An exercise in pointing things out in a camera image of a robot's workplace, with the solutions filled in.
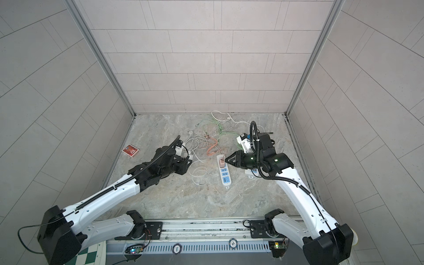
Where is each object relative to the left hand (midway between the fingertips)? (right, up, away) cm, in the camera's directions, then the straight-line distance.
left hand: (191, 159), depth 79 cm
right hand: (+17, +1, -9) cm, 19 cm away
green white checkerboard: (-36, -35, -14) cm, 52 cm away
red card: (-39, +2, +17) cm, 43 cm away
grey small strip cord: (-1, +6, +23) cm, 24 cm away
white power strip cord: (+22, +21, +33) cm, 44 cm away
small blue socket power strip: (+16, -10, +8) cm, 21 cm away
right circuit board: (+38, -35, -11) cm, 53 cm away
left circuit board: (-20, -32, -15) cm, 41 cm away
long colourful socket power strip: (+32, -8, +8) cm, 34 cm away
